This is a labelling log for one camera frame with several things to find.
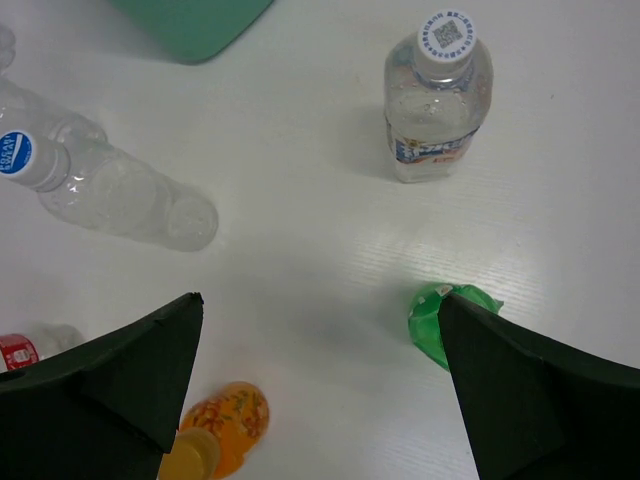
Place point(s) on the green plastic bin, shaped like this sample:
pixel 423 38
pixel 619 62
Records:
pixel 193 31

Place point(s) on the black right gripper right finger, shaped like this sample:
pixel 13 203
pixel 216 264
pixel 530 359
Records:
pixel 535 408

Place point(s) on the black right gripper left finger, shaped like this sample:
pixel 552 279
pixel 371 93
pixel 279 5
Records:
pixel 106 409

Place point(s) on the clear bottle blue label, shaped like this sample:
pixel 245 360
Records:
pixel 23 108

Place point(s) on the clear bottle blue-white cap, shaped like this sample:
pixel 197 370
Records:
pixel 94 185

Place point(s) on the orange juice bottle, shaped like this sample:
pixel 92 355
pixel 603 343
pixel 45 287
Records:
pixel 217 434

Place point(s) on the clear bottle blue-orange label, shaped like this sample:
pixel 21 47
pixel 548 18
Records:
pixel 438 85

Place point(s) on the green plastic bottle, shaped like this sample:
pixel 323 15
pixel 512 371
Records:
pixel 423 323

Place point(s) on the clear bottle red label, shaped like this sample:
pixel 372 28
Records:
pixel 19 350

